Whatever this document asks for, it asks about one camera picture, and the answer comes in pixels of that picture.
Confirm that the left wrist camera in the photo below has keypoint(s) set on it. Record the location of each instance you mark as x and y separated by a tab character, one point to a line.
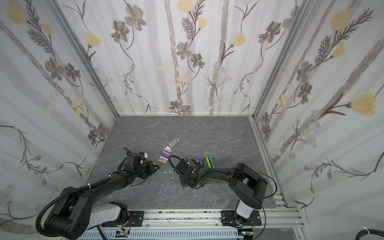
137	158

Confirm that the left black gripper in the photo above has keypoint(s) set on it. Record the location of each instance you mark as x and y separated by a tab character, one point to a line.
151	170

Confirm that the yellow highlighter marker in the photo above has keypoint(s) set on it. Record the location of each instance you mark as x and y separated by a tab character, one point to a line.
208	162

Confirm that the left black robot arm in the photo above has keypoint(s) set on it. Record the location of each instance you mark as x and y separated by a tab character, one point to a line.
73	212

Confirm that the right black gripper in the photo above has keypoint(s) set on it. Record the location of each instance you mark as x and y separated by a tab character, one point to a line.
186	169

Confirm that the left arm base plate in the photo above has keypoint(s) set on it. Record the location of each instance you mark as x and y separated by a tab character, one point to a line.
132	219

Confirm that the white perforated cable duct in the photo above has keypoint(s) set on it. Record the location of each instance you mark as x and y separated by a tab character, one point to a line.
175	234

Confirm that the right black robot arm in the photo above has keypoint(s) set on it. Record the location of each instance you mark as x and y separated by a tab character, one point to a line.
250	187

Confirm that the aluminium mounting rail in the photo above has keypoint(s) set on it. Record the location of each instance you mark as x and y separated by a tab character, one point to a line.
212	219

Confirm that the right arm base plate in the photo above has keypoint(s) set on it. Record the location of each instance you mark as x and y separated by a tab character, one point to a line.
229	218

